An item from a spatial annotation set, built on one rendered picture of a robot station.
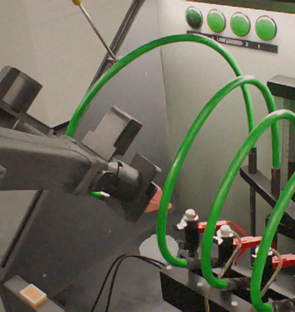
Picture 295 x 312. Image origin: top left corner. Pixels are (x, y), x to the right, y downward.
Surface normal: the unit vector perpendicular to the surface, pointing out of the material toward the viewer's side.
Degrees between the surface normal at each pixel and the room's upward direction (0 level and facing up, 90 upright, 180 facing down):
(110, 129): 54
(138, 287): 0
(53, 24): 90
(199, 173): 90
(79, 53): 90
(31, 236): 90
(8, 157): 115
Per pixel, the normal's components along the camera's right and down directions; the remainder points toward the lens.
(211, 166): -0.69, 0.43
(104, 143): -0.21, -0.04
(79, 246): 0.71, 0.29
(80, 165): 0.79, 0.49
